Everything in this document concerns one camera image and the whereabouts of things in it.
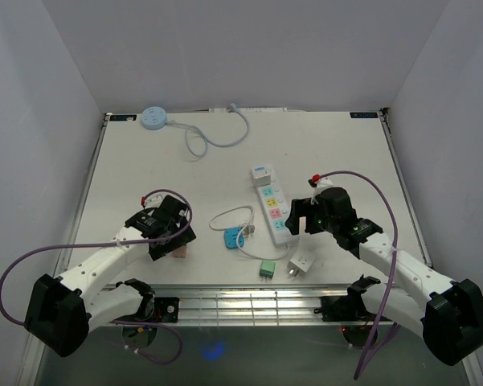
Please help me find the pink small plug adapter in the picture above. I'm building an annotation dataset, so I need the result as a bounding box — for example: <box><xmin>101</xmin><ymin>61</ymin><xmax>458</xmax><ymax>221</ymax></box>
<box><xmin>172</xmin><ymin>245</ymin><xmax>187</xmax><ymax>258</ymax></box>

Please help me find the white square charger plug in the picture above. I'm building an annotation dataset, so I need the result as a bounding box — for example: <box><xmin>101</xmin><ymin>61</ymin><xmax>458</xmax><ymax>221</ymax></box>
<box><xmin>251</xmin><ymin>164</ymin><xmax>272</xmax><ymax>188</ymax></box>

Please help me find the white multicolour power strip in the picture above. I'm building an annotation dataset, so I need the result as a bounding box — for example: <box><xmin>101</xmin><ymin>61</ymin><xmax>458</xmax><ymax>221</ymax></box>
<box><xmin>254</xmin><ymin>167</ymin><xmax>299</xmax><ymax>248</ymax></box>

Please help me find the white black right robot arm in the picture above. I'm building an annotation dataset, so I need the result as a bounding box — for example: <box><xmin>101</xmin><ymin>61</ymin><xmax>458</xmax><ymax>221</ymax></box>
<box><xmin>285</xmin><ymin>187</ymin><xmax>483</xmax><ymax>366</ymax></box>

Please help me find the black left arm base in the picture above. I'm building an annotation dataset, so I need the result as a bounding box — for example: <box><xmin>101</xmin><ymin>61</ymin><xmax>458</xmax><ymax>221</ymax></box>
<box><xmin>114</xmin><ymin>278</ymin><xmax>180</xmax><ymax>322</ymax></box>

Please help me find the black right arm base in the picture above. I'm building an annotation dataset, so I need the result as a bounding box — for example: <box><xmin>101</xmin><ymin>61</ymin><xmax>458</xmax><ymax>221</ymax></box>
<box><xmin>313</xmin><ymin>275</ymin><xmax>386</xmax><ymax>349</ymax></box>

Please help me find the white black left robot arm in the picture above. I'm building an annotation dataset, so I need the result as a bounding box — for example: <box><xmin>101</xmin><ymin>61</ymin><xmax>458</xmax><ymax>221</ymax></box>
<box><xmin>23</xmin><ymin>190</ymin><xmax>196</xmax><ymax>357</ymax></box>

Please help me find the green small plug adapter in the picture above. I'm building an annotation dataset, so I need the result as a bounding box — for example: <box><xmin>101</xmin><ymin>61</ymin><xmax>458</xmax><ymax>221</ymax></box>
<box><xmin>259</xmin><ymin>260</ymin><xmax>276</xmax><ymax>280</ymax></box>

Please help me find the white cube socket adapter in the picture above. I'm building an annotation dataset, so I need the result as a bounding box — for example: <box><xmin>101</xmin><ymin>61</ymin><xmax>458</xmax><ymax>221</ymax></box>
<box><xmin>287</xmin><ymin>251</ymin><xmax>317</xmax><ymax>277</ymax></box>

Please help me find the black corner label right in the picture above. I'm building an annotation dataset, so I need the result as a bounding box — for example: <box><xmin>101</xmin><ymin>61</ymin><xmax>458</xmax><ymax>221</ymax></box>
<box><xmin>350</xmin><ymin>112</ymin><xmax>379</xmax><ymax>119</ymax></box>

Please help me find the black corner label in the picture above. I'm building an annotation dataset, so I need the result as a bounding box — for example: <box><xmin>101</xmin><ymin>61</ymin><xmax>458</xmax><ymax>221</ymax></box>
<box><xmin>109</xmin><ymin>114</ymin><xmax>137</xmax><ymax>121</ymax></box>
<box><xmin>350</xmin><ymin>112</ymin><xmax>379</xmax><ymax>119</ymax></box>

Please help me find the round light blue socket hub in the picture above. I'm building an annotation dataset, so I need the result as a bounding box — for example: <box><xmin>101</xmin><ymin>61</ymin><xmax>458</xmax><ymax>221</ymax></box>
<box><xmin>141</xmin><ymin>106</ymin><xmax>168</xmax><ymax>130</ymax></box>

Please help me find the black corner label left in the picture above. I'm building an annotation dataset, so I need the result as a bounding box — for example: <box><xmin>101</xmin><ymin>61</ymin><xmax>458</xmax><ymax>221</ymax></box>
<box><xmin>109</xmin><ymin>114</ymin><xmax>137</xmax><ymax>121</ymax></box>

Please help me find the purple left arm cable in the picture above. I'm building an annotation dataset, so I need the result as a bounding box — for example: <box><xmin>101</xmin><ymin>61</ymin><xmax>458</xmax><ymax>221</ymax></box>
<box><xmin>0</xmin><ymin>188</ymin><xmax>194</xmax><ymax>366</ymax></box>

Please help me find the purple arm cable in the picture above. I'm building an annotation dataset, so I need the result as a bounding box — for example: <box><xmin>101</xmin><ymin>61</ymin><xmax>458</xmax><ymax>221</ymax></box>
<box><xmin>0</xmin><ymin>188</ymin><xmax>194</xmax><ymax>366</ymax></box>
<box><xmin>321</xmin><ymin>170</ymin><xmax>402</xmax><ymax>381</ymax></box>

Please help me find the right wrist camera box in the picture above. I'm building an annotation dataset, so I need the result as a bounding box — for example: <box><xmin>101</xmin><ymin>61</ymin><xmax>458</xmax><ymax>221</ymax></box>
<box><xmin>308</xmin><ymin>175</ymin><xmax>334</xmax><ymax>195</ymax></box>

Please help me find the white power strip cable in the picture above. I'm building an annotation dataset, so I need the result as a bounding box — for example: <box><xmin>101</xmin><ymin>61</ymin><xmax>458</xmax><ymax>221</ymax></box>
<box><xmin>209</xmin><ymin>205</ymin><xmax>290</xmax><ymax>262</ymax></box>

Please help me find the blue cable winder clip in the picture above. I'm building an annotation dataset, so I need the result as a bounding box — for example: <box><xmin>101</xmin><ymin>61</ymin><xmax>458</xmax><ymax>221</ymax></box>
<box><xmin>223</xmin><ymin>227</ymin><xmax>244</xmax><ymax>249</ymax></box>

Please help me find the aluminium frame rail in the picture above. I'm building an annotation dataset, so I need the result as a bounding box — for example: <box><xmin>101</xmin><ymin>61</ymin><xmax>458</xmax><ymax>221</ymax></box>
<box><xmin>30</xmin><ymin>285</ymin><xmax>465</xmax><ymax>327</ymax></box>

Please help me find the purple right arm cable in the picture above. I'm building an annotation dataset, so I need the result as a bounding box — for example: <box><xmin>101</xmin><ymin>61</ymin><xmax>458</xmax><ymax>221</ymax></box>
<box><xmin>321</xmin><ymin>170</ymin><xmax>402</xmax><ymax>381</ymax></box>

